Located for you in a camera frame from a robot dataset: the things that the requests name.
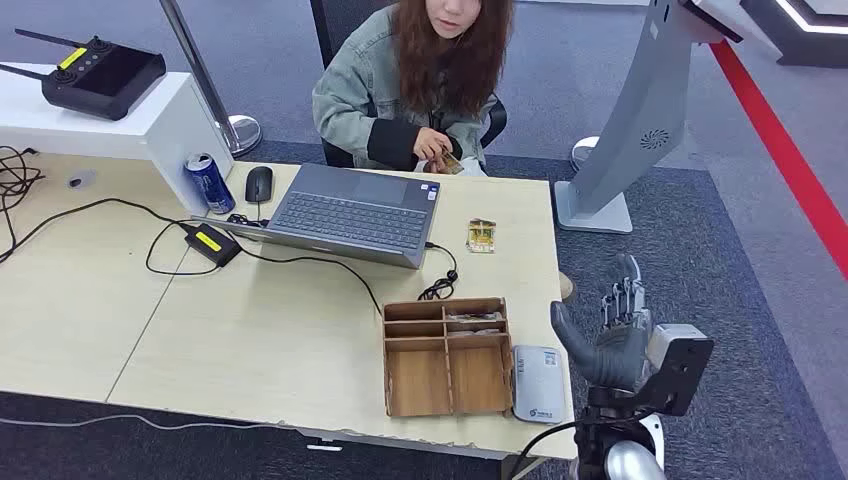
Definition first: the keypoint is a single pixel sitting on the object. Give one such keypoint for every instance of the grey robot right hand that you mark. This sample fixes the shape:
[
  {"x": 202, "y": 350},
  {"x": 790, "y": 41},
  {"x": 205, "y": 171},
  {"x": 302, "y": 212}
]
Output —
[{"x": 613, "y": 361}]

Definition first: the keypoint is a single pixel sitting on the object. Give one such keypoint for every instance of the person's right hand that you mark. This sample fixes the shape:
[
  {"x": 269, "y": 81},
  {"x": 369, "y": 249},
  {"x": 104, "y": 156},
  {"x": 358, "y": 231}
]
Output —
[{"x": 430, "y": 146}]

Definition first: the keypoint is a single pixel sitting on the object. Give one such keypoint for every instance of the gold ID card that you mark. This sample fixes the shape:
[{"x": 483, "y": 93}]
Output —
[{"x": 453, "y": 164}]

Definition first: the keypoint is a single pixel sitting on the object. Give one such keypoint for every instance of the person's right forearm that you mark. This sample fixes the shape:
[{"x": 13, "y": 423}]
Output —
[{"x": 391, "y": 142}]

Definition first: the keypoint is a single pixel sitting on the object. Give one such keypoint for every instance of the white card reader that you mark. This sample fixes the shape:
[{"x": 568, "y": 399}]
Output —
[{"x": 538, "y": 384}]

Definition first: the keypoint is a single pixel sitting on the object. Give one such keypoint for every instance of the person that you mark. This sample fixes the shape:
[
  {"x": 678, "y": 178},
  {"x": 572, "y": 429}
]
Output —
[{"x": 358, "y": 86}]

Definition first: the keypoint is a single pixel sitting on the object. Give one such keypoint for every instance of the gold hotel key card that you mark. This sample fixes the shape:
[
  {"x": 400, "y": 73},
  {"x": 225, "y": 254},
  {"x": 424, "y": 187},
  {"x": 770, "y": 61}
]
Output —
[{"x": 481, "y": 236}]

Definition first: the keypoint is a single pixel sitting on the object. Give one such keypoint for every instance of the room key card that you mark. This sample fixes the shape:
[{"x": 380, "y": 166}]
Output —
[
  {"x": 474, "y": 332},
  {"x": 474, "y": 316}
]

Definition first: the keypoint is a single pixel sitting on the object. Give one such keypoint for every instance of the grey laptop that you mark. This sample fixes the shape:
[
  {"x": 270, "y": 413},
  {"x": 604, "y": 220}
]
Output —
[{"x": 351, "y": 218}]

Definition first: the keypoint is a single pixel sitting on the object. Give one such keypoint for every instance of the black office chair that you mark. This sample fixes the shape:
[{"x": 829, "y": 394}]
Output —
[{"x": 338, "y": 26}]

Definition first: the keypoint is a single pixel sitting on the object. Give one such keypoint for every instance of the chrome stanchion base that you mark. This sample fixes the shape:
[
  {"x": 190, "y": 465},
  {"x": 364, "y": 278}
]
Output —
[{"x": 582, "y": 152}]

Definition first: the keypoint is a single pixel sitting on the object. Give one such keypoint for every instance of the black computer mouse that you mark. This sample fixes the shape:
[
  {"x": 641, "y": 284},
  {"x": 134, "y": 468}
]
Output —
[{"x": 259, "y": 184}]

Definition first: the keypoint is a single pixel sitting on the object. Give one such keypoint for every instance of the wooden compartment organizer box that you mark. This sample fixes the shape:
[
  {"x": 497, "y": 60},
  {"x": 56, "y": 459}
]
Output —
[{"x": 417, "y": 381}]

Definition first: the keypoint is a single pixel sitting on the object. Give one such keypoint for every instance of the grey kiosk stand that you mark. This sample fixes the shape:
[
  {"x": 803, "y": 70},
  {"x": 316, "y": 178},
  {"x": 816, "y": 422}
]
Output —
[{"x": 642, "y": 119}]

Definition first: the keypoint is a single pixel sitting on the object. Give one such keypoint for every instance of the blue drink can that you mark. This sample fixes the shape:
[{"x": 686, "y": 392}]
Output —
[{"x": 210, "y": 185}]

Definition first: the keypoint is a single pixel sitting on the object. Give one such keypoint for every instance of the black power adapter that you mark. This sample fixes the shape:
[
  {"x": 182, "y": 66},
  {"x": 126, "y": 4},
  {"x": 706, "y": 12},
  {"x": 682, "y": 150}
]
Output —
[{"x": 212, "y": 244}]

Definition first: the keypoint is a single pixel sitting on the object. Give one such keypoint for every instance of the white cabinet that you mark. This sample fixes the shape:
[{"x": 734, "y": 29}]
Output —
[{"x": 166, "y": 126}]

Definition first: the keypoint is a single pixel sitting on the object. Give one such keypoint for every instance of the black remote controller with antennas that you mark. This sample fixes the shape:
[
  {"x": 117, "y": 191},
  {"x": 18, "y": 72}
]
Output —
[{"x": 106, "y": 79}]

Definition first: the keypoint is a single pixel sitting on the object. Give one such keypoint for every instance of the grey desk grommet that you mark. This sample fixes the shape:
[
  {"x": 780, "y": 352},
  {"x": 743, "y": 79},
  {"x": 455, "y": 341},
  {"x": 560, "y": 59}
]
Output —
[{"x": 81, "y": 179}]

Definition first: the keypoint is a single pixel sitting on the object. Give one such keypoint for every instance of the black platform with light strip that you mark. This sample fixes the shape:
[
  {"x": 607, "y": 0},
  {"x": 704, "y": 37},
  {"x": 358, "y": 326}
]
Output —
[{"x": 802, "y": 40}]

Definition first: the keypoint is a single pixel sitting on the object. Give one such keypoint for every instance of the chrome stanchion post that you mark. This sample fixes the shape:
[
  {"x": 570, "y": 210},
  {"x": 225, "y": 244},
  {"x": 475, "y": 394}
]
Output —
[{"x": 199, "y": 73}]

